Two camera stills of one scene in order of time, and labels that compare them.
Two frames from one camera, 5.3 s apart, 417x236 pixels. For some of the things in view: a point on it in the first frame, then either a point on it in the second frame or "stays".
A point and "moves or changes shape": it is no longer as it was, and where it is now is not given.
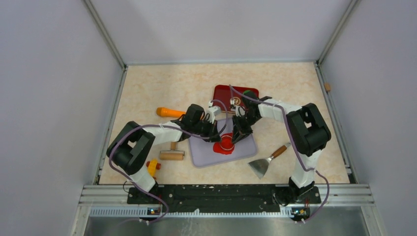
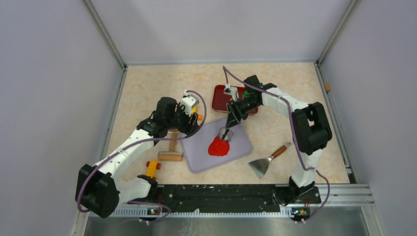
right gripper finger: [237, 135] to [232, 120]
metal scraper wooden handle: [259, 166] stays
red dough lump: [225, 146] moves or changes shape
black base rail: [223, 198] stays
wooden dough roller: [173, 154] stays
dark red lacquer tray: [223, 93] stays
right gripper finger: [246, 132] to [240, 114]
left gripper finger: [215, 136] to [194, 121]
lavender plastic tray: [201, 153] moves or changes shape
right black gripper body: [245, 121] to [247, 104]
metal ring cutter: [224, 136] moves or changes shape
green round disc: [249, 93] stays
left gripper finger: [205, 133] to [187, 130]
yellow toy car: [152, 165] stays
